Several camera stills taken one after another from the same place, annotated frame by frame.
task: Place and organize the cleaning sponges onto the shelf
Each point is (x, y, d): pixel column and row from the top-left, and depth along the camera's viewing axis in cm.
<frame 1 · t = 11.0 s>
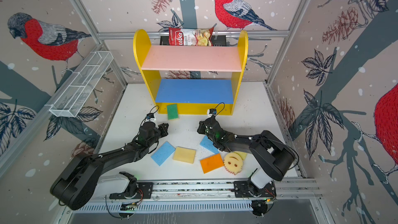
left hand: (169, 124, 87), fingers closed
right hand: (196, 125, 89), fingers closed
light green sponge: (172, 111, 103), point 3 cm above the table
blue sponge left: (163, 153, 87), on the table
pale yellow sponge centre: (184, 154, 87), on the table
orange sponge: (211, 163, 81), point 3 cm above the table

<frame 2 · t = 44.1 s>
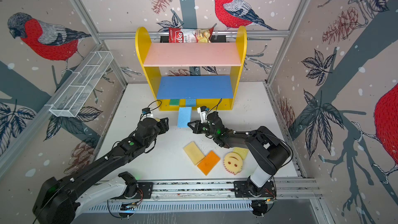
left hand: (163, 120, 80), fingers open
right hand: (186, 127, 84), fingers closed
light green sponge: (174, 102, 109), point 2 cm above the table
blue sponge left: (184, 117, 87), point 14 cm above the table
pale yellow sponge centre: (194, 152, 87), on the table
orange sponge: (207, 165, 81), point 2 cm above the table
blue sponge centre right: (190, 102, 109), point 2 cm above the table

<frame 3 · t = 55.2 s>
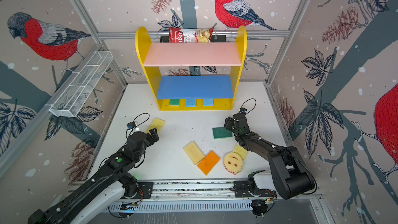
left hand: (149, 132, 81), fingers open
right hand: (227, 122, 92), fingers open
blue sponge left: (208, 102, 109), point 2 cm above the table
dark green sponge: (221, 132, 95), on the table
the other named things where they were.

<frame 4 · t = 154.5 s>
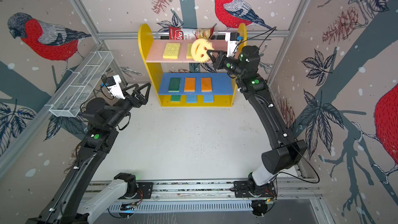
left hand: (141, 84, 60), fingers open
right hand: (202, 54, 64), fingers closed
orange sponge: (206, 84, 102), point 15 cm above the table
dark green sponge: (174, 84, 100), point 17 cm above the table
